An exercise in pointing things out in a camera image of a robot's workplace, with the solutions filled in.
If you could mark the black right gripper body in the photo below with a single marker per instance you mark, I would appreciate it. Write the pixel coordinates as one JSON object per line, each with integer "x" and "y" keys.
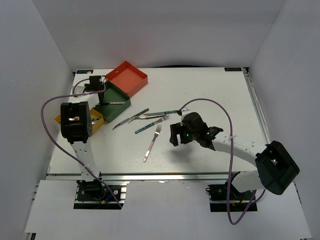
{"x": 189, "y": 136}

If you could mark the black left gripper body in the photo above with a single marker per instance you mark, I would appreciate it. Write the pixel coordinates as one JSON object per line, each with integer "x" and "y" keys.
{"x": 87, "y": 87}

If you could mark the pink handled knife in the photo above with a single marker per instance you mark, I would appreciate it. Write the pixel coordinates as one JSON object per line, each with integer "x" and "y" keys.
{"x": 113, "y": 103}

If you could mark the green handled knife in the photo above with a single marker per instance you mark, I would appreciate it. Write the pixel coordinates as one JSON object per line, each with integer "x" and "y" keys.
{"x": 162, "y": 113}

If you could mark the green handled spoon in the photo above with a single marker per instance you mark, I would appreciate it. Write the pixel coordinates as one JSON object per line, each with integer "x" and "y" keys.
{"x": 94, "y": 120}

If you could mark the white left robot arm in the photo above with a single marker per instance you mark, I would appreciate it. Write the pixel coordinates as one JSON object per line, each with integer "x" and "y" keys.
{"x": 82, "y": 146}

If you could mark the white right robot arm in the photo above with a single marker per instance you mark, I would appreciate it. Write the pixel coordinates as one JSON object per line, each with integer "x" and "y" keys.
{"x": 274, "y": 171}

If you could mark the green box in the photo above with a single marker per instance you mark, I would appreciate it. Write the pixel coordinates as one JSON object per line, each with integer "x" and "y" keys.
{"x": 113, "y": 93}

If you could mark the yellow box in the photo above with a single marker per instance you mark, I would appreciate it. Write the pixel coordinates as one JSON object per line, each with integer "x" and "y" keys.
{"x": 96, "y": 122}

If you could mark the red box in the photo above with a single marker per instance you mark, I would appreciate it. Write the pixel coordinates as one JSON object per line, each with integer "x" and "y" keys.
{"x": 128, "y": 78}

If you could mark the green handled fork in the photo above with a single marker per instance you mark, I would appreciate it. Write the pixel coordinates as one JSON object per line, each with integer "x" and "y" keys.
{"x": 162, "y": 119}

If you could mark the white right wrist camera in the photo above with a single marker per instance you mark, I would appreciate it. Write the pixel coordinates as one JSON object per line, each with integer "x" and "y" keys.
{"x": 183, "y": 112}

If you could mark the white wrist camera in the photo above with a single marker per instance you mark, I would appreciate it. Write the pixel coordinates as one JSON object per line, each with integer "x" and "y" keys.
{"x": 183, "y": 112}
{"x": 79, "y": 89}

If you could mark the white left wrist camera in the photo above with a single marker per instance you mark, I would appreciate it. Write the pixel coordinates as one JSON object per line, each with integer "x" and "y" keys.
{"x": 79, "y": 89}

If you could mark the pink handled fork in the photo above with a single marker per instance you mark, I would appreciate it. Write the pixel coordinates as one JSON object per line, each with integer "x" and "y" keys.
{"x": 156, "y": 134}

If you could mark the brown handled knife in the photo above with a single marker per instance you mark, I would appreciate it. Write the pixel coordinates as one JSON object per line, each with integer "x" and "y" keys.
{"x": 127, "y": 120}

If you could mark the aluminium table frame rail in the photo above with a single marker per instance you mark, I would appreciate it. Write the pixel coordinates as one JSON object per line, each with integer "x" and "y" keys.
{"x": 249, "y": 122}

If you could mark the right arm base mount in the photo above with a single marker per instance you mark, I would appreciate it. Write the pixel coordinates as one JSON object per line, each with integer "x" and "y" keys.
{"x": 217, "y": 194}

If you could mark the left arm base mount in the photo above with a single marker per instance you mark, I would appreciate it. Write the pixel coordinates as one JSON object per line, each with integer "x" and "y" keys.
{"x": 95, "y": 196}

